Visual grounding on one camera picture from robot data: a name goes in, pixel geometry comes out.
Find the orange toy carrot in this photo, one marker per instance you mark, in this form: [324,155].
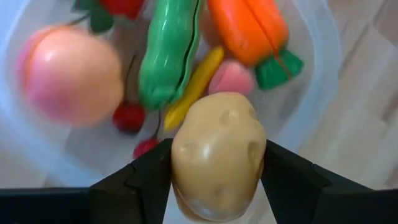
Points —
[252,31]

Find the tan toy potato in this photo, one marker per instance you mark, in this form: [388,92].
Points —
[217,155]

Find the slim yellow toy vegetable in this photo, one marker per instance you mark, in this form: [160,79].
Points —
[196,87]

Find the red toy cherry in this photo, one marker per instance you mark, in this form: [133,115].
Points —
[144,148]
[129,117]

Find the small pink toy fruit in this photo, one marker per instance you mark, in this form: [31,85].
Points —
[231,77]

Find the clear plastic tupperware container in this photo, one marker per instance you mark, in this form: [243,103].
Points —
[317,77]

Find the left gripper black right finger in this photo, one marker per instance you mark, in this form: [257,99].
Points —
[298,193]

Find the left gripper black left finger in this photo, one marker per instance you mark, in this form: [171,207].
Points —
[146,186]

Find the red toy strawberry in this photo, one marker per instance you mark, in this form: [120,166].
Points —
[121,6]

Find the pink orange toy peach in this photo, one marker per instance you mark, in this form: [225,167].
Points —
[71,74]

